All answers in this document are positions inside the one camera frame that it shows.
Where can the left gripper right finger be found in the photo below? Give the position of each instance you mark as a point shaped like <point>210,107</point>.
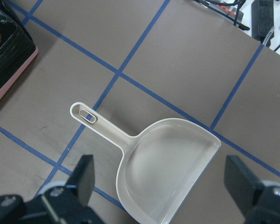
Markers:
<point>258,201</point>

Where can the beige plastic dustpan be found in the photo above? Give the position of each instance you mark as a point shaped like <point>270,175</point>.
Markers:
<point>159,166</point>

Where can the black lined trash bin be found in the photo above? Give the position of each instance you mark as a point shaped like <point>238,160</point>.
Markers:
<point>17,48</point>

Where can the black power brick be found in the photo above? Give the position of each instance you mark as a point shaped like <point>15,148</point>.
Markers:
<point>262,18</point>

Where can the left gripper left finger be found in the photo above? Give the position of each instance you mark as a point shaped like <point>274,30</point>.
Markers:
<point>61,204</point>

